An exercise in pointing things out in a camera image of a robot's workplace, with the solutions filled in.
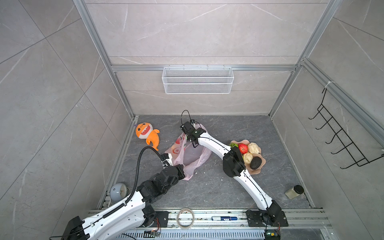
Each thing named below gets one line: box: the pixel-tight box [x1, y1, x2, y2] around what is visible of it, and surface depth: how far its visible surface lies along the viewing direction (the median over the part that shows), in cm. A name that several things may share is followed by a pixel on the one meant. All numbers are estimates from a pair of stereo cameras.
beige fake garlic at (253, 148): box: [248, 142, 261, 154], surface depth 92 cm
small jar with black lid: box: [285, 184, 305, 200], surface depth 76 cm
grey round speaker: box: [109, 183, 130, 202], surface depth 76 cm
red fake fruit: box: [238, 143, 248, 154], surface depth 94 cm
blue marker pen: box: [211, 216, 238, 221], surface depth 74 cm
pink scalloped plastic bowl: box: [230, 139, 266, 175], surface depth 90 cm
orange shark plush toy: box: [135, 122, 160, 151], surface depth 103 cm
